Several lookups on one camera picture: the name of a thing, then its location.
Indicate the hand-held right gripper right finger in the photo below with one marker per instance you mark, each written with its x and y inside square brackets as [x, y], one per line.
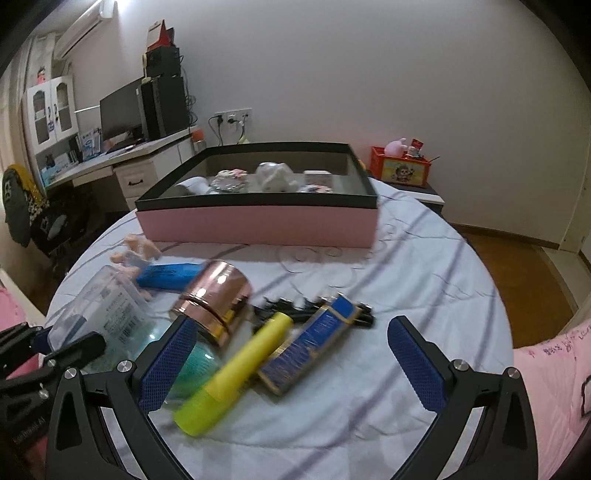
[415, 364]

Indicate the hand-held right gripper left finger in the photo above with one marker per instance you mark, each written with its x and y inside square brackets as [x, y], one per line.
[164, 364]

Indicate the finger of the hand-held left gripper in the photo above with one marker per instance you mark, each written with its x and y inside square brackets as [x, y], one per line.
[16, 336]
[74, 348]

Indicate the teal round case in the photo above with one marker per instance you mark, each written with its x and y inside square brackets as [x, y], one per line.
[198, 364]

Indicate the clear plastic box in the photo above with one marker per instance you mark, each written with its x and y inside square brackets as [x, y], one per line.
[106, 309]

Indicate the yellow tube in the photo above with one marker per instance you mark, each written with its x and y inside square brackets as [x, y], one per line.
[231, 378]

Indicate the rose gold metal cup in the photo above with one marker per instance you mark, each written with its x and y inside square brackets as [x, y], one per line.
[212, 295]

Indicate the blue tube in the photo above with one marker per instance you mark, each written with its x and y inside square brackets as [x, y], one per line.
[161, 277]

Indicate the blue and gold box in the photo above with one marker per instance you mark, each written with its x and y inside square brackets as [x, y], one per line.
[304, 346]

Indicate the pink pig figurine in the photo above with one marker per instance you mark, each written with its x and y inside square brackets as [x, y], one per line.
[138, 249]

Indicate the black hair clip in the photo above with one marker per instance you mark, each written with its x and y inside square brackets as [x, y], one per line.
[286, 310]

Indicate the pink box with black rim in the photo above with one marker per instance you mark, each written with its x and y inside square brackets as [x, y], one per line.
[258, 226]

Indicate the white plastic gadget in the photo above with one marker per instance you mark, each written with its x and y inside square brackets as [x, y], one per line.
[194, 185]

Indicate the pink bed sheet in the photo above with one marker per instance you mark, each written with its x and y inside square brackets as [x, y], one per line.
[16, 309]

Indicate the black office chair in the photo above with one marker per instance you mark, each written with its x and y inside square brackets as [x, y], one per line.
[69, 226]

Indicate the pink quilted cloth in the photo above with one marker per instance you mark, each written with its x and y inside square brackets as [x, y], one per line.
[554, 397]

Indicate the low black bench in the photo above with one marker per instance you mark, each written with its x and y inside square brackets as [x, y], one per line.
[431, 196]

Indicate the red storage crate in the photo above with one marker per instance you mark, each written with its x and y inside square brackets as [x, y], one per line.
[401, 173]

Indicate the blue and white carton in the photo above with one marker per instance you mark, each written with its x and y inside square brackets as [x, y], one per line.
[90, 144]

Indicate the black keyboard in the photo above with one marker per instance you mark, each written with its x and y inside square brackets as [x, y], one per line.
[121, 147]

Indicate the orange octopus plush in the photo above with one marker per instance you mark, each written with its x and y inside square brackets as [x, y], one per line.
[362, 164]

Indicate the white desk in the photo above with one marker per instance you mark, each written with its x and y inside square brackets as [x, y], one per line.
[138, 151]

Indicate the red and white packet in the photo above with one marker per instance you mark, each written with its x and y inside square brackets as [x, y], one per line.
[415, 147]

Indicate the pink plush toy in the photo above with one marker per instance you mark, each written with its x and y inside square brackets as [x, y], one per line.
[396, 147]

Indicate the white hutch cabinet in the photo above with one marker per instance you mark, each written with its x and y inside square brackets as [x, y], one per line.
[51, 115]

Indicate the clear bottle with red cap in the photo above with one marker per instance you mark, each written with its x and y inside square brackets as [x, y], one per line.
[198, 141]

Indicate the snack bag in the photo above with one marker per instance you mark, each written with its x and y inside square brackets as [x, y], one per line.
[244, 137]

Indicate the black computer monitor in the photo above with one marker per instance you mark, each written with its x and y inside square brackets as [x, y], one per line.
[120, 110]

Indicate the black computer tower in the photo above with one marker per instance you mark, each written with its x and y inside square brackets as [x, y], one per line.
[166, 108]

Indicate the small doll figurine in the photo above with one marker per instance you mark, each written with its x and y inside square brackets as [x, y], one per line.
[42, 74]

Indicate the black speaker box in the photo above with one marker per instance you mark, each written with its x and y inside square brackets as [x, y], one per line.
[164, 62]

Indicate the white air conditioner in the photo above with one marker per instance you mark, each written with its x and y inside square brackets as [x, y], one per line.
[87, 27]

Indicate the red and white box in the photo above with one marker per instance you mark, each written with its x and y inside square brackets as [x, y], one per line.
[159, 36]

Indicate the white door frame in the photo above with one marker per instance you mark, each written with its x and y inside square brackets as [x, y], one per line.
[575, 221]

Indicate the white wall outlet strip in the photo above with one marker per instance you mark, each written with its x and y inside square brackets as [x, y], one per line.
[233, 114]

